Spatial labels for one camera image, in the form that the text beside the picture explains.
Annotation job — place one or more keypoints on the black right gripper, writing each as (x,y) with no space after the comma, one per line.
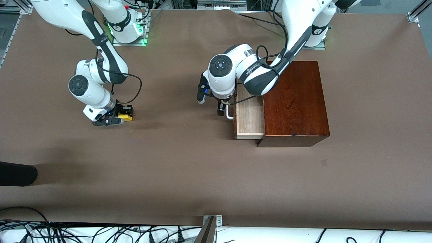
(120,108)

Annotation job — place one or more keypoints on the black power plug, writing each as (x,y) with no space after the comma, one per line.
(180,238)
(152,239)

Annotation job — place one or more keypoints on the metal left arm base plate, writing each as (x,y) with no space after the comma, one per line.
(317,48)

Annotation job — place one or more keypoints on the aluminium frame corner bracket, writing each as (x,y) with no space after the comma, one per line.
(413,17)

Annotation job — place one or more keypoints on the yellow cube block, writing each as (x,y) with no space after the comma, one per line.
(126,117)

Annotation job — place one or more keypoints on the black ribbed cylindrical object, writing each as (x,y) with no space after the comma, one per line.
(17,173)

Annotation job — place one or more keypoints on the brown table cover sheet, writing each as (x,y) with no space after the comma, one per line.
(135,162)

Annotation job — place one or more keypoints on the white lower shelf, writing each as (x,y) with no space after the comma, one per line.
(270,236)

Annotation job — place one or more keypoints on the aluminium frame rail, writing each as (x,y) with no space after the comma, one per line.
(25,9)

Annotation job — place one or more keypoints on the grey equipment rack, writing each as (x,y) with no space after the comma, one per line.
(219,4)

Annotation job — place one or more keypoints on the aluminium camera mount post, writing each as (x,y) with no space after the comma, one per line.
(207,233)

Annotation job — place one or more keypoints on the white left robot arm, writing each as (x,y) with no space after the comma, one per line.
(297,20)

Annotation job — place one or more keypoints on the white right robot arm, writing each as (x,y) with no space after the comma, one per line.
(101,40)

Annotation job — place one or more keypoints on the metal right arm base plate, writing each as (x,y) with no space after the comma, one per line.
(130,44)

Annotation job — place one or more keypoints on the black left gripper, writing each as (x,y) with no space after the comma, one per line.
(221,107)

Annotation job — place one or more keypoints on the dark brown wooden cabinet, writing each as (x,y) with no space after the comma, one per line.
(297,108)

